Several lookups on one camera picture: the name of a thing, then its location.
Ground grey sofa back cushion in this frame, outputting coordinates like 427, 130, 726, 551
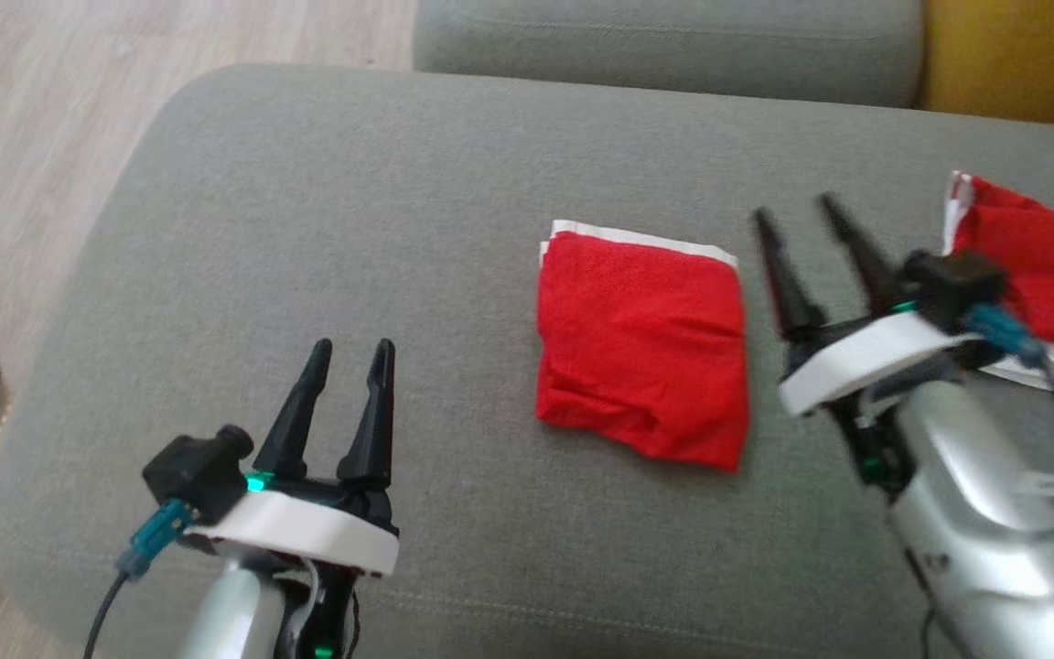
413, 0, 926, 109

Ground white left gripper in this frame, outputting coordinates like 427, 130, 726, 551
184, 339, 400, 578

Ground grey sofa seat cushion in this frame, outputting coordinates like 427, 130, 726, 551
0, 62, 1054, 659

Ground white paper cable label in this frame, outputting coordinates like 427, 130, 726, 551
1012, 460, 1054, 500

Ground black cable with blue plug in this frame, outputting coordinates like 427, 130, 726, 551
966, 305, 1054, 541
83, 499, 195, 659

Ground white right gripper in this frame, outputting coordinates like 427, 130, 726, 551
753, 192, 981, 417

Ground yellow sofa cushion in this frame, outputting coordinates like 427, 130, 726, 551
919, 0, 1054, 129

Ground red white mesh shorts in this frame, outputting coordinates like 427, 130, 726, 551
534, 220, 752, 474

